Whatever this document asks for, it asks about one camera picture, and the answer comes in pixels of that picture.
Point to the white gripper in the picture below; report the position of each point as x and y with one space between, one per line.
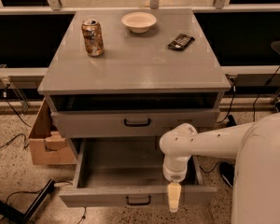
174 174

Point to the grey drawer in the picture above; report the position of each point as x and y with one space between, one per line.
118 172
77 124

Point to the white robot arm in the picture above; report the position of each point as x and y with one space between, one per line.
255 147

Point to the grey drawer cabinet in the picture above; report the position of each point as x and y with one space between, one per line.
136 72

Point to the grey top drawer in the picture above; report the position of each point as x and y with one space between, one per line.
77 124

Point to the black sneaker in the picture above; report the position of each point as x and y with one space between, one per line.
227 172

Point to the brown cardboard box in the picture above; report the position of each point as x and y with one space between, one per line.
47 147

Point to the black snack wrapper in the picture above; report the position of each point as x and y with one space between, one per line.
181 42

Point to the white paper bowl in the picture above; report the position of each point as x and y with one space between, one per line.
139 22

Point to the black metal stand leg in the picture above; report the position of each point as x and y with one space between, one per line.
23 216

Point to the gold soda can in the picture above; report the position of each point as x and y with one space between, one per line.
93 38

